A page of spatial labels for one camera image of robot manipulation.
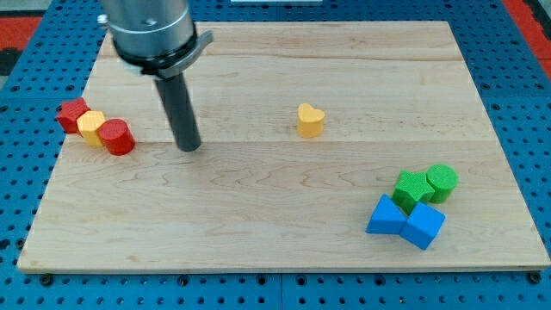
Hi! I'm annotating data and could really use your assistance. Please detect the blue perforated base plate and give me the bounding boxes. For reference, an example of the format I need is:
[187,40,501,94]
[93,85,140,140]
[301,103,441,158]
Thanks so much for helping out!
[1,1,550,309]

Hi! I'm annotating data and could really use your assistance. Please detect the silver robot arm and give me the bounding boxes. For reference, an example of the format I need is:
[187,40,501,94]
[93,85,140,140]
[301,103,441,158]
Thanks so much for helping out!
[97,0,214,152]

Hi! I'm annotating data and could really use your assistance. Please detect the green star block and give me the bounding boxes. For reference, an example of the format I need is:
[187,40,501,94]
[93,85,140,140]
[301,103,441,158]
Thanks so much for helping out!
[391,170,435,215]

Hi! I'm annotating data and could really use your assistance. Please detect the wooden board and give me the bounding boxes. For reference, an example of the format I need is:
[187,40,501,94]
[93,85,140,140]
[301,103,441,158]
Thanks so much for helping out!
[17,22,550,274]

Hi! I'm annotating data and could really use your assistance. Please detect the green cylinder block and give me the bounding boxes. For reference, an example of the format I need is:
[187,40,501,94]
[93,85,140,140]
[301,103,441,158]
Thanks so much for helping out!
[426,164,459,203]

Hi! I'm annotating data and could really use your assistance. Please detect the blue cube block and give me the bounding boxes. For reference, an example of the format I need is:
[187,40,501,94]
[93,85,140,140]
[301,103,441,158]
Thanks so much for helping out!
[399,202,446,250]

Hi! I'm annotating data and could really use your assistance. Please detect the yellow heart block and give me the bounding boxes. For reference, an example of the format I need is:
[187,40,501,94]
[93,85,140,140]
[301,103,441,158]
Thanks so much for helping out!
[296,103,325,138]

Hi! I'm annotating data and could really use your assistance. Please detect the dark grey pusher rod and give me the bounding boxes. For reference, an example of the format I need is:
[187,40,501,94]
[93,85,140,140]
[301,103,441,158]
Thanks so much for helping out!
[155,73,201,152]

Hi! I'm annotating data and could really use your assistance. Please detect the yellow hexagon block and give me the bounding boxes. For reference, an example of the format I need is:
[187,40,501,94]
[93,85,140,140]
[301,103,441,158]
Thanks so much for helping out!
[77,110,106,146]

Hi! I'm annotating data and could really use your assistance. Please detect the red star block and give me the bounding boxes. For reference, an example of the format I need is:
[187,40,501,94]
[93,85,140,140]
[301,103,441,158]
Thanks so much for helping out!
[56,97,90,133]

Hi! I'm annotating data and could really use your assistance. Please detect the blue triangle block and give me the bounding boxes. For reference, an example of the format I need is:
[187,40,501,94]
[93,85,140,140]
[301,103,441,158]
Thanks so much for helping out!
[365,194,406,235]

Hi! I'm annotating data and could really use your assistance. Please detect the red cylinder block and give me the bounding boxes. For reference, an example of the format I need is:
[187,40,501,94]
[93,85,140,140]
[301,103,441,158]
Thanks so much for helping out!
[98,119,135,156]

